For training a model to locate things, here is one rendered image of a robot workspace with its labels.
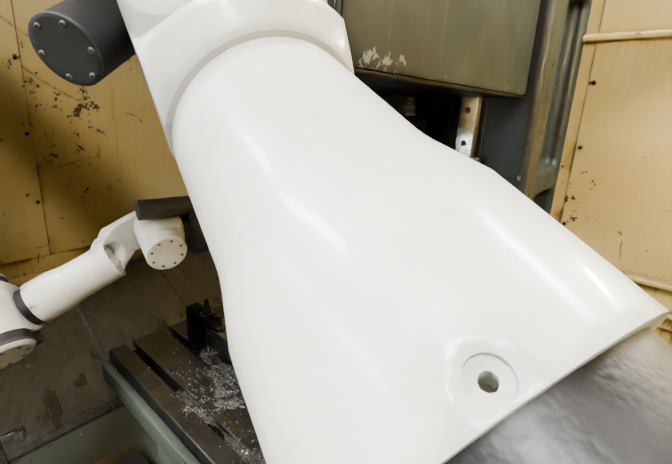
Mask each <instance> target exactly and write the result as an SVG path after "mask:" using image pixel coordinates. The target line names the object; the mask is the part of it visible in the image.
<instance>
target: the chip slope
mask: <svg viewBox="0 0 672 464"><path fill-rule="evenodd" d="M125 272H126V275H124V276H123V277H121V278H119V279H118V280H116V281H114V282H113V283H111V284H109V285H108V286H106V287H104V288H103V289H101V290H99V291H97V292H96V293H94V294H92V295H91V296H89V297H87V298H86V299H84V300H83V301H81V302H80V303H79V304H78V305H77V306H75V307H74V308H73V309H71V310H70V311H68V312H66V313H64V314H63V315H61V316H59V317H58V318H56V319H54V320H53V321H51V322H45V323H43V327H42V328H41V329H40V332H41V334H42V336H43V338H44V340H45V341H44V342H42V343H41V344H39V345H37V346H36V347H34V349H33V350H32V351H31V352H30V353H29V354H28V355H27V356H26V357H24V358H23V359H21V360H19V361H18V362H16V363H14V364H12V365H10V366H7V367H5V368H3V369H0V440H1V437H2V435H3V434H5V433H7V432H10V431H11V430H14V429H16V428H17V427H18V428H19V427H20V426H23V425H24V426H25V428H26V429H27V430H26V432H27V433H28V435H27V433H26V435H27V436H26V437H25V441H24V440H22V441H19V443H18V442H17V441H18V439H15V440H13V439H12V440H11V441H9V442H8V440H7V439H8V438H7V439H6V438H5V439H4V440H3V441H5V442H4V444H3V443H2V442H1V443H2V449H3V451H4V454H5V457H7V458H8V459H7V458H6V459H7V462H8V464H9V463H11V462H13V461H15V460H17V459H19V458H21V457H23V456H25V455H27V454H29V453H31V452H33V451H35V450H37V449H39V448H41V447H43V446H45V445H47V444H49V443H51V442H54V441H55V440H57V439H59V438H61V437H63V436H65V435H66V434H68V433H70V432H72V431H74V430H76V429H78V428H80V427H82V426H84V425H86V424H88V423H90V422H92V421H94V420H96V419H98V418H100V417H102V416H104V415H106V414H108V413H110V412H112V411H114V410H116V409H118V408H120V407H122V406H124V404H123V403H122V401H121V400H120V399H119V398H118V396H117V395H116V394H115V393H114V392H113V390H112V389H111V388H110V387H109V385H108V384H107V383H106V382H105V381H104V377H103V369H102V365H103V364H104V363H106V362H109V361H110V356H109V350H110V349H113V348H115V347H118V346H120V345H123V344H126V345H127V346H128V347H129V348H130V349H131V350H132V351H133V350H135V349H136V347H135V346H134V345H133V340H135V339H138V338H141V337H143V336H146V335H148V334H151V333H153V332H156V331H158V330H161V329H164V330H165V331H166V332H168V333H169V334H170V335H171V334H172V332H171V331H170V330H169V326H171V325H173V324H176V323H178V322H181V321H183V320H186V319H187V316H186V306H188V305H191V304H194V303H197V302H198V303H200V304H201V305H203V306H204V299H209V305H210V306H211V309H213V308H216V307H218V306H221V305H223V299H222V291H221V285H220V280H219V275H218V272H217V269H216V266H215V263H214V261H213V258H212V255H211V253H210V251H206V252H200V253H194V254H192V253H191V252H189V251H188V250H187V254H186V256H185V258H184V259H183V260H182V261H181V262H180V263H179V264H178V265H176V266H175V267H172V268H170V269H164V270H160V269H155V268H152V267H151V266H150V265H149V264H148V263H147V261H146V259H145V256H144V255H142V256H138V257H134V258H131V259H130V260H129V262H128V263H127V265H126V266H125ZM118 410H119V409H118ZM28 436H29V438H28ZM28 439H29V440H28ZM1 441H2V440H1ZM27 442H28V443H27ZM7 443H8V444H7ZM11 446H12V447H11ZM7 449H8V450H7ZM6 450H7V451H6ZM20 452H21V453H20ZM15 462H17V461H15ZM15 462H14V463H15Z"/></svg>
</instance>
